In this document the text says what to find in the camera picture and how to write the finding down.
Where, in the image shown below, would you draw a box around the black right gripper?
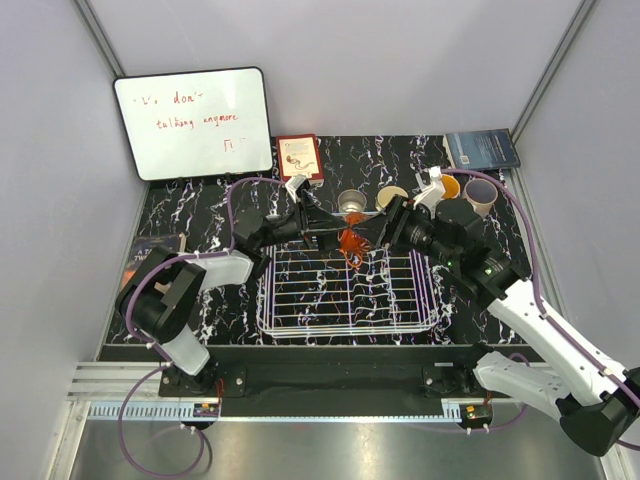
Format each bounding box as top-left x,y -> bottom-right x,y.
350,194 -> 459,269

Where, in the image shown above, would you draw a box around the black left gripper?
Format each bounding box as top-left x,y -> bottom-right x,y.
256,190 -> 352,254

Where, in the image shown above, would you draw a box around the orange ceramic mug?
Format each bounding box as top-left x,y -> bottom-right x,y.
338,212 -> 371,269

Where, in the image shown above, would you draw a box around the brown and cream cup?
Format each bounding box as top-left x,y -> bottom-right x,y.
337,189 -> 367,214

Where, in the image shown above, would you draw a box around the cream ribbed mug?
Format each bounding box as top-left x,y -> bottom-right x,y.
375,185 -> 408,212

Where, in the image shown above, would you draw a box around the white wire dish rack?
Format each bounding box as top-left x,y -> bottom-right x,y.
257,242 -> 439,339

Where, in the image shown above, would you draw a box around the floral iridescent white mug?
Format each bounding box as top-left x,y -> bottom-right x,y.
441,174 -> 461,200

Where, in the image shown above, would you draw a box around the pink iridescent mug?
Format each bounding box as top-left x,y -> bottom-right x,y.
462,179 -> 498,218

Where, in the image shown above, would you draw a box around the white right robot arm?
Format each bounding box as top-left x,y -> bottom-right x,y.
353,196 -> 639,457

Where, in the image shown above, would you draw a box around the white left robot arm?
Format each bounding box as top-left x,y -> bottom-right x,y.
115,193 -> 347,396

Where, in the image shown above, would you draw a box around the red and white book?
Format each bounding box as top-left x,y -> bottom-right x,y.
276,134 -> 324,185

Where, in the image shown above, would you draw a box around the dark blue book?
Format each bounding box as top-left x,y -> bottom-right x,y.
443,129 -> 521,171

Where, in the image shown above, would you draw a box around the white dry-erase board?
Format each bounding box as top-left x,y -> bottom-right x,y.
113,67 -> 273,182

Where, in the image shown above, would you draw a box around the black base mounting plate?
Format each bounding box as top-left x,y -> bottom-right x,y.
159,346 -> 487,413

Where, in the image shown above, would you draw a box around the Tale of Two Cities book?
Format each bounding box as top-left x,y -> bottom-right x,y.
121,233 -> 186,287

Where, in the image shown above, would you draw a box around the grey slotted cable duct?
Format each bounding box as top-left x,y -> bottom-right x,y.
88,399 -> 493,424

